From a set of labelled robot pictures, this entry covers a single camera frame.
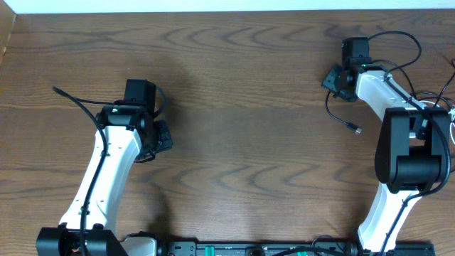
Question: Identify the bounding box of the short black usb cable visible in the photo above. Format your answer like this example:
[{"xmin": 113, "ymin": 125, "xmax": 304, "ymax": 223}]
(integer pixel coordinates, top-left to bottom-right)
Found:
[{"xmin": 324, "ymin": 90, "xmax": 363, "ymax": 135}]

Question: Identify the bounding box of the long black usb cable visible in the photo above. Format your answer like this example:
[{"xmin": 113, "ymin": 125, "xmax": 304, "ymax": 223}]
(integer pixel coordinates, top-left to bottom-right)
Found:
[{"xmin": 371, "ymin": 58, "xmax": 455, "ymax": 111}]

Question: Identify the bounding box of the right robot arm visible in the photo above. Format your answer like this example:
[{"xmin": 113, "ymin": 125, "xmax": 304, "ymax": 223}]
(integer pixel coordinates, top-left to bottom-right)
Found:
[{"xmin": 321, "ymin": 37, "xmax": 451, "ymax": 255}]

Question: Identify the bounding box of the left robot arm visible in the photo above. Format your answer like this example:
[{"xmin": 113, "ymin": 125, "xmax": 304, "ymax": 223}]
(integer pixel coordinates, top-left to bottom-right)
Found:
[{"xmin": 36, "ymin": 79, "xmax": 173, "ymax": 255}]

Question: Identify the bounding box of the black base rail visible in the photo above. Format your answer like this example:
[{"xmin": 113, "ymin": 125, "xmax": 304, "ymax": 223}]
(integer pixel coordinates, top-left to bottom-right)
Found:
[{"xmin": 120, "ymin": 233, "xmax": 437, "ymax": 256}]

